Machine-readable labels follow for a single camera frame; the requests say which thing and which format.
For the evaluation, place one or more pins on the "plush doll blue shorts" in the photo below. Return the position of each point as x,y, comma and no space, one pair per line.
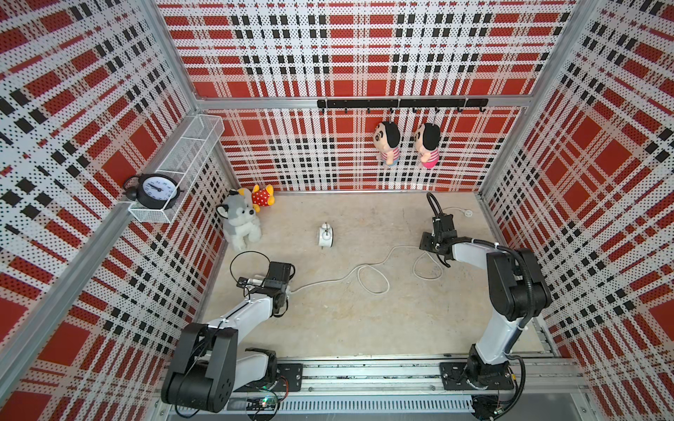
386,139

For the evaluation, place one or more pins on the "black hook rail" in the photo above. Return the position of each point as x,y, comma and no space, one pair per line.
390,104

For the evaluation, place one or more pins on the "red yellow plush toy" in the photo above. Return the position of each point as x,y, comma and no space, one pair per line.
259,197

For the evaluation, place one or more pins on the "white wire basket shelf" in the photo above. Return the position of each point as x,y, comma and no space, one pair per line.
186,158

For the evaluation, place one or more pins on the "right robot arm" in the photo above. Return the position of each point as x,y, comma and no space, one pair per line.
518,293

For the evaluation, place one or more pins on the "small white alarm clock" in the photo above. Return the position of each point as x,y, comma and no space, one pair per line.
326,236

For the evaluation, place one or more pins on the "grey husky plush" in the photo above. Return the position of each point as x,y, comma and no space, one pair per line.
240,222

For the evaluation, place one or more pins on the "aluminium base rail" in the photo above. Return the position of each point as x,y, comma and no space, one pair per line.
406,388

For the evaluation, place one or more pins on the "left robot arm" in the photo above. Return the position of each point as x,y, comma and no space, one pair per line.
207,366

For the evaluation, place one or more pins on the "plush doll pink shorts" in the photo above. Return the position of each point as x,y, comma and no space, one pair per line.
426,143

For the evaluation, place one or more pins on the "black round clock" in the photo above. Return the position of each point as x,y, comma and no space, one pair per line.
153,191

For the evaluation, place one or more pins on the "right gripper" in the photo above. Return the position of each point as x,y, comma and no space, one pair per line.
425,241

